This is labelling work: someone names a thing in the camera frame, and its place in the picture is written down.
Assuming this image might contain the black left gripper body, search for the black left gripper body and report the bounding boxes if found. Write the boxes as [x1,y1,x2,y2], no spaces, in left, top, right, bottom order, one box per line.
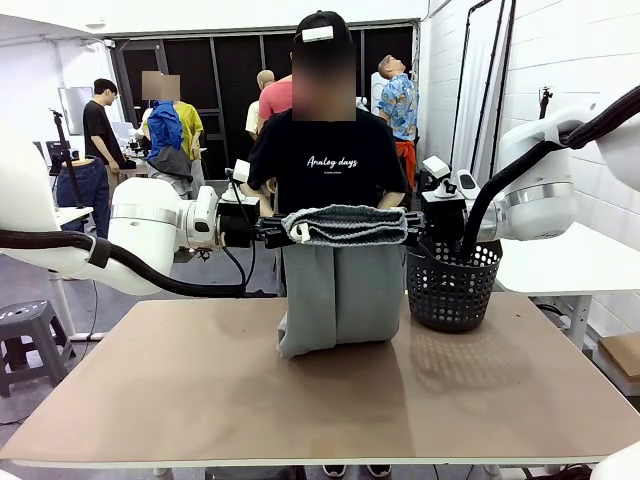
[218,198,266,249]

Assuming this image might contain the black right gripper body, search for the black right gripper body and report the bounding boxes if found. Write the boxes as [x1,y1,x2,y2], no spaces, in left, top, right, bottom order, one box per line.
[422,192,469,245]

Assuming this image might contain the dark grey perforated basket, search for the dark grey perforated basket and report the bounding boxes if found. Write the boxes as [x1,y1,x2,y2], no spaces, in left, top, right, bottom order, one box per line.
[405,238,503,334]

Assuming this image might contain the grey training pants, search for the grey training pants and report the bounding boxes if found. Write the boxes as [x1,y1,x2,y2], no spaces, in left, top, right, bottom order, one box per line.
[277,203,409,359]

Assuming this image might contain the person right forearm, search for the person right forearm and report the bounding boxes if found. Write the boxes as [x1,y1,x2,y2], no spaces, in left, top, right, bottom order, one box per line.
[238,178,279,211]

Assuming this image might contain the person left forearm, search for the person left forearm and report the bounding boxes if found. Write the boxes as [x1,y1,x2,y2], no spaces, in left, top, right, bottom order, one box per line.
[378,188,406,210]

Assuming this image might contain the person in black t-shirt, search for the person in black t-shirt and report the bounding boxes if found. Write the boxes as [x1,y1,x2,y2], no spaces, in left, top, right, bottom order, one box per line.
[247,42,409,216]

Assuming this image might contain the yellow shirt mannequin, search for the yellow shirt mannequin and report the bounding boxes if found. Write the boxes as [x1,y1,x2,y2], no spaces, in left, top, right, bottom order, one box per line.
[174,99,206,199]

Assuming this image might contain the hawaiian shirt mannequin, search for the hawaiian shirt mannequin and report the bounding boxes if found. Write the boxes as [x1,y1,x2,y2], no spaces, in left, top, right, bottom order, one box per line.
[377,53,420,194]

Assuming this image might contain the blue jacket mannequin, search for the blue jacket mannequin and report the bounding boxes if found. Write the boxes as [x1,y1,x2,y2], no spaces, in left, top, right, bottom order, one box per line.
[142,71,196,201]

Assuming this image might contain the red top mannequin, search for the red top mannequin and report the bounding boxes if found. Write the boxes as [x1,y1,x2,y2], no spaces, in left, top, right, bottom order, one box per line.
[258,74,294,121]

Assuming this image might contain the white side table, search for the white side table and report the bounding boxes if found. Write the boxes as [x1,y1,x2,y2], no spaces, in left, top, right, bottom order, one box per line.
[494,222,640,351]

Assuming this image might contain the bald mannequin cream shirt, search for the bald mannequin cream shirt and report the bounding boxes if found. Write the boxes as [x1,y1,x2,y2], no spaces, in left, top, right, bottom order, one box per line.
[244,69,277,146]

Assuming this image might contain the man in black shirt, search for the man in black shirt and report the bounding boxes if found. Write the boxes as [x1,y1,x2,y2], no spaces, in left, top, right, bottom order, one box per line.
[82,78,126,239]

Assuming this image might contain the black backdrop stand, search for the black backdrop stand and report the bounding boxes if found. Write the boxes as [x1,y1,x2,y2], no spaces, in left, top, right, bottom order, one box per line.
[449,0,517,174]

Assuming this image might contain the black baseball cap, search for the black baseball cap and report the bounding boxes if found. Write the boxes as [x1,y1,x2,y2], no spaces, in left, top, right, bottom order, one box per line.
[293,9,354,45]

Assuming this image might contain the cardboard box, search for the cardboard box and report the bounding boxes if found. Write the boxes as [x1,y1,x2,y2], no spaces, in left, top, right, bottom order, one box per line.
[597,332,640,396]

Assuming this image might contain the grey plastic stool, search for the grey plastic stool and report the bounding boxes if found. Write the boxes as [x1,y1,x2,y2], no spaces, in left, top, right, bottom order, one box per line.
[0,299,77,399]

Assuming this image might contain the black camera cable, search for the black camera cable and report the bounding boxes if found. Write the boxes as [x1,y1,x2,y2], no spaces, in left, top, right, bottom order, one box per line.
[222,168,259,294]

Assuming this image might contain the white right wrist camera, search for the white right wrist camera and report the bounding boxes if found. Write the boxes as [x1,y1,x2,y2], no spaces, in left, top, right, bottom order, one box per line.
[421,154,459,200]

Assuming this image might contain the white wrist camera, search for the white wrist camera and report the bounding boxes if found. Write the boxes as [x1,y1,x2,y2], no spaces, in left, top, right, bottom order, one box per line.
[222,158,261,204]
[421,154,459,200]

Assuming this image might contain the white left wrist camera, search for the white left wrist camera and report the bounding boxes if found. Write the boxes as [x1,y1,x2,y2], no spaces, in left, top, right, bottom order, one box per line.
[222,158,261,204]

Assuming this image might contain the black right arm hose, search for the black right arm hose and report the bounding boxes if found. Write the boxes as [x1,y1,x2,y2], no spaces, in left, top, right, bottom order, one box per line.
[458,84,640,261]

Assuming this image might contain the black arm hose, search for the black arm hose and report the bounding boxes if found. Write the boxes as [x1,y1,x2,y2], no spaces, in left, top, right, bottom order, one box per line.
[458,84,640,261]
[0,229,247,299]

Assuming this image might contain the small tripod camera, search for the small tripod camera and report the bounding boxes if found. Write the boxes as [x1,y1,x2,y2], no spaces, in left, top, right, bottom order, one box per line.
[537,85,555,121]

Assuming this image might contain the black left arm hose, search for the black left arm hose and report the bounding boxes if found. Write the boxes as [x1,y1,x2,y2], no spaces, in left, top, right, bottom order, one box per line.
[0,229,247,299]

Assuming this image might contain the black camera tripod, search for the black camera tripod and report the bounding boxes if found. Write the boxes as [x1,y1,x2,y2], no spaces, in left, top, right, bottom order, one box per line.
[48,108,85,209]

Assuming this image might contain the wall whiteboard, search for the wall whiteboard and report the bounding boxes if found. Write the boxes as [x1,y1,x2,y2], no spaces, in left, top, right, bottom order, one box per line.
[58,87,97,136]

